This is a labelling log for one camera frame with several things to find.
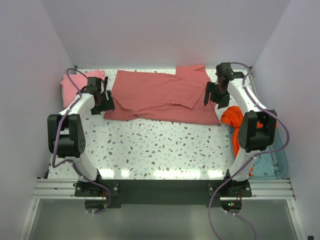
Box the folded pink t shirt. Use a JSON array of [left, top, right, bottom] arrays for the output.
[[61, 69, 106, 109]]

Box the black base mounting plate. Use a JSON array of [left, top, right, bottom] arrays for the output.
[[73, 179, 252, 210]]

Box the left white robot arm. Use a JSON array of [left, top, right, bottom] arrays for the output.
[[47, 76, 115, 196]]

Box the purple cable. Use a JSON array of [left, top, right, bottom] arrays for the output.
[[51, 67, 112, 215], [208, 61, 291, 240]]

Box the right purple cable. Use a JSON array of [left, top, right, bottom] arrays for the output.
[[208, 61, 291, 240]]

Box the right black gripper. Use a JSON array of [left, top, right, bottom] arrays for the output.
[[204, 81, 230, 110]]

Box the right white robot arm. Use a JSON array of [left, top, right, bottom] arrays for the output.
[[203, 62, 277, 197]]

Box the dusty red t shirt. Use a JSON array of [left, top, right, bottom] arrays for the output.
[[104, 64, 220, 125]]

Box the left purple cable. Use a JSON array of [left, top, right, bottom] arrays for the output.
[[51, 67, 112, 215]]

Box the clear teal plastic bin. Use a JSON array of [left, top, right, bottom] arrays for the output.
[[226, 124, 291, 180]]

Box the aluminium frame rail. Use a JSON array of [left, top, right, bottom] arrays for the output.
[[32, 178, 295, 200]]

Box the orange t shirt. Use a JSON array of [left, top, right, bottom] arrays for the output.
[[219, 105, 256, 177]]

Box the folded black t shirt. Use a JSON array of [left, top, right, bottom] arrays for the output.
[[103, 76, 109, 92]]

